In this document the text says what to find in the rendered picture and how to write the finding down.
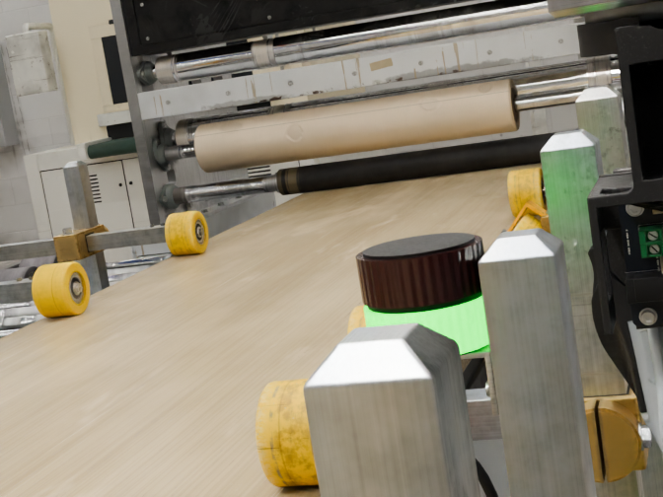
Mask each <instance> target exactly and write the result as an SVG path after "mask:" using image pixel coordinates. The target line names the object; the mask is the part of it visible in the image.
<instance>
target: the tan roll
mask: <svg viewBox="0 0 663 497"><path fill-rule="evenodd" d="M512 81H513V80H511V79H505V80H498V81H492V82H485V83H478V84H472V85H466V86H459V87H452V88H446V89H439V90H432V91H425V92H419V93H412V94H405V95H399V96H392V97H385V98H379V99H373V100H366V101H359V102H352V103H346V104H339V105H332V106H320V107H313V108H306V109H300V110H293V111H286V112H281V113H274V114H267V115H260V116H254V117H247V118H240V119H233V120H227V121H220V122H213V123H207V124H200V125H199V126H198V127H197V128H196V131H195V134H194V143H192V144H185V145H179V146H172V147H166V148H165V158H166V160H167V161H172V160H179V159H187V158H194V157H196V159H197V161H198V163H199V165H200V167H201V168H202V169H203V170H204V171H205V172H207V173H214V172H221V171H228V170H235V169H242V168H250V167H257V166H264V165H272V164H279V163H286V162H294V161H301V160H309V159H316V158H322V157H330V156H337V155H344V154H352V153H359V152H367V151H374V150H381V149H389V148H396V147H403V146H410V145H417V144H425V143H432V142H439V141H447V140H454V139H462V138H469V137H476V136H483V135H490V134H498V133H505V132H512V131H517V130H518V129H519V127H520V111H525V110H532V109H539V108H546V107H560V106H567V105H574V104H575V102H576V100H577V99H578V98H579V96H580V95H581V94H582V93H583V91H584V90H585V89H587V88H592V87H599V86H606V85H609V86H611V87H612V88H614V89H615V90H617V91H618V92H620V93H621V97H623V92H622V84H621V82H617V83H610V84H604V85H597V86H590V87H583V88H576V89H569V90H562V91H555V92H548V93H541V94H534V95H528V96H521V97H514V93H513V88H512V87H513V86H512V84H513V83H512Z"/></svg>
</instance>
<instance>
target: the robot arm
mask: <svg viewBox="0 0 663 497"><path fill-rule="evenodd" d="M547 1H548V9H549V13H550V14H551V15H552V16H554V17H555V18H561V17H568V16H575V15H581V14H584V17H585V24H584V25H578V26H576V27H577V33H578V41H579V49H580V57H592V56H601V55H609V54H616V55H617V56H618V59H619V67H620V76H621V84H622V92H623V100H624V119H625V125H626V132H627V140H628V147H629V156H630V164H631V167H625V168H617V169H614V171H613V173H612V174H607V175H599V178H598V180H597V181H596V183H595V185H594V187H593V188H592V190H591V192H590V193H589V195H588V197H587V205H588V213H589V220H590V228H591V236H592V244H593V246H591V248H590V249H589V251H588V255H589V258H590V260H591V263H592V266H593V271H594V283H593V297H592V300H591V303H592V315H593V320H594V324H595V327H596V331H597V333H598V336H599V339H600V341H601V343H602V345H603V347H604V349H605V350H606V352H607V353H608V355H609V356H610V358H611V359H612V361H613V362H614V364H615V365H616V367H617V368H618V370H619V371H620V372H621V374H622V375H623V377H624V378H625V380H626V382H627V383H628V385H629V386H630V388H631V389H632V391H633V393H634V394H635V396H636V398H637V402H638V407H639V411H640V413H641V416H642V418H643V420H644V422H645V424H646V425H647V427H648V429H649V430H650V432H651V434H652V436H653V437H654V439H655V441H656V442H657V444H658V446H659V448H660V449H661V451H662V453H663V0H547ZM605 231H607V236H606V232H605Z"/></svg>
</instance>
